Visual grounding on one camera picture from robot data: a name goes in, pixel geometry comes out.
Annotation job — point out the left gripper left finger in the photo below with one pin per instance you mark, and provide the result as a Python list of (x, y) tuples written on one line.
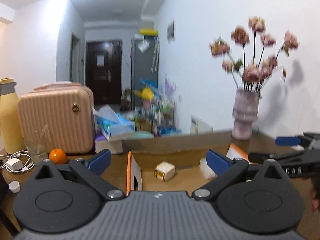
[(88, 172)]

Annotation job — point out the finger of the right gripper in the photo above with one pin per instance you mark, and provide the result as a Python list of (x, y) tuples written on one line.
[(299, 157), (287, 141)]

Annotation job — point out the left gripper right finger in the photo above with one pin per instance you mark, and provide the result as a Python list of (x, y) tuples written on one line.
[(229, 172)]

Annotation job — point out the translucent plastic box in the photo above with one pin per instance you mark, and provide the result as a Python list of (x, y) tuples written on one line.
[(205, 170)]

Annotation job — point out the cream plug adapter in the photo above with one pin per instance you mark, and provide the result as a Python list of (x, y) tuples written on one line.
[(165, 171)]

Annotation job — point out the person's hand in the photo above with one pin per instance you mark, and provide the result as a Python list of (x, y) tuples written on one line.
[(314, 193)]

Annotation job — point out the white purple tissue box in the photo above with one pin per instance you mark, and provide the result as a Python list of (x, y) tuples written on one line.
[(101, 143)]

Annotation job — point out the orange fruit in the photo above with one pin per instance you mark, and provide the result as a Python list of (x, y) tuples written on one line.
[(58, 156)]

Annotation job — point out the pink textured vase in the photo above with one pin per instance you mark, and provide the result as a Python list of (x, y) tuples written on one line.
[(245, 111)]

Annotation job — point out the blue tissue pack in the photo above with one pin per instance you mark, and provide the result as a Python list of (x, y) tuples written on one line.
[(112, 125)]

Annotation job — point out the clear drinking glass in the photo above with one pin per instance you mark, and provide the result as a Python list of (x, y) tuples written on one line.
[(36, 145)]

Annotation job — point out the red cardboard box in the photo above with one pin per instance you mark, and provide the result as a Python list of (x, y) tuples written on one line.
[(188, 176)]

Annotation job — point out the pink ribbed suitcase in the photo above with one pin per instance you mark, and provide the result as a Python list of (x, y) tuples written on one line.
[(62, 111)]

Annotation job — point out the dried pink roses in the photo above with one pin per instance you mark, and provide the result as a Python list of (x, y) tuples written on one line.
[(252, 71)]

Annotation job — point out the small white bottle cap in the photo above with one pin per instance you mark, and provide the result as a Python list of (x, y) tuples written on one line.
[(14, 187)]

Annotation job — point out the yellow thermos bottle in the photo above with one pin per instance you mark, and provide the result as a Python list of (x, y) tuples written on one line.
[(10, 124)]

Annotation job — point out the dark entrance door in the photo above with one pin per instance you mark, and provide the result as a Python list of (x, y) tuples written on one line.
[(104, 71)]

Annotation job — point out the grey refrigerator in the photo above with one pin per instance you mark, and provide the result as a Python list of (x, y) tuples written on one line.
[(144, 65)]

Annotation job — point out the yellow box on refrigerator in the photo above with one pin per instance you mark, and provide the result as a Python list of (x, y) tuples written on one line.
[(148, 32)]

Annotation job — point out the white charger with cable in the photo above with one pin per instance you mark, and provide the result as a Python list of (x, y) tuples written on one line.
[(19, 162)]

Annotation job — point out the wire storage rack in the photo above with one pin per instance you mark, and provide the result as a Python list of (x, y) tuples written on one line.
[(157, 112)]

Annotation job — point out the wall picture frame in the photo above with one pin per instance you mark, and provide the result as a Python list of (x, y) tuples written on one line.
[(171, 31)]

